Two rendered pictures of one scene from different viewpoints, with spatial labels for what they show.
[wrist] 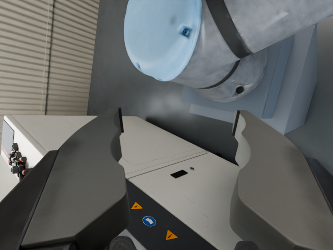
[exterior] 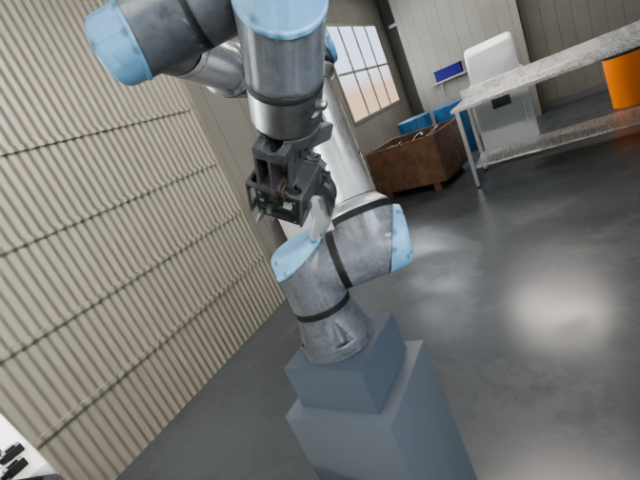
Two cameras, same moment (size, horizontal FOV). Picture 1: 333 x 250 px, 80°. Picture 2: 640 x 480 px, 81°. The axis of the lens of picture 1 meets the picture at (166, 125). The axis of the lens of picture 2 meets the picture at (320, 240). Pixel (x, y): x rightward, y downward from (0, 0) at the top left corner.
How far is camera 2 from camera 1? 0.54 m
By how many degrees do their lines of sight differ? 65
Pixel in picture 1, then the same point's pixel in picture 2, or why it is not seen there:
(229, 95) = (332, 342)
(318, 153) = not seen: outside the picture
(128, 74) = not seen: outside the picture
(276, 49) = (380, 329)
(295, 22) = (365, 253)
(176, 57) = (302, 250)
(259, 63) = (362, 324)
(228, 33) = (332, 250)
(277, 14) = (355, 246)
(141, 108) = not seen: outside the picture
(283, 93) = (392, 391)
